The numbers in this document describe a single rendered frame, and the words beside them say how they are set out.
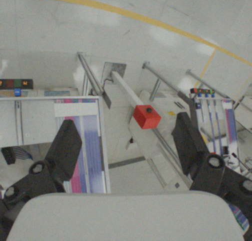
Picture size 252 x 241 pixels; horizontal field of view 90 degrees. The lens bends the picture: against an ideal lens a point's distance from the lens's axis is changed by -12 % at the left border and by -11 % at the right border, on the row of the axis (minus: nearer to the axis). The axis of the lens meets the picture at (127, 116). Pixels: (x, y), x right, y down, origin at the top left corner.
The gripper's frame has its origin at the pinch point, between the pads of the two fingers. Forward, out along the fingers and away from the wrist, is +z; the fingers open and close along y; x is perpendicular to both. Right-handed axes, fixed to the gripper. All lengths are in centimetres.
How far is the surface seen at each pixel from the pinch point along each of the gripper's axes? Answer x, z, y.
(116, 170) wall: -232, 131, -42
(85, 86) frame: -39, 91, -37
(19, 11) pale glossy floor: 20, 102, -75
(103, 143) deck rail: -46, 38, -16
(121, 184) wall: -235, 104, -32
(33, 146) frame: -52, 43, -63
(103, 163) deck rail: -53, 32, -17
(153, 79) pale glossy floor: -69, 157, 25
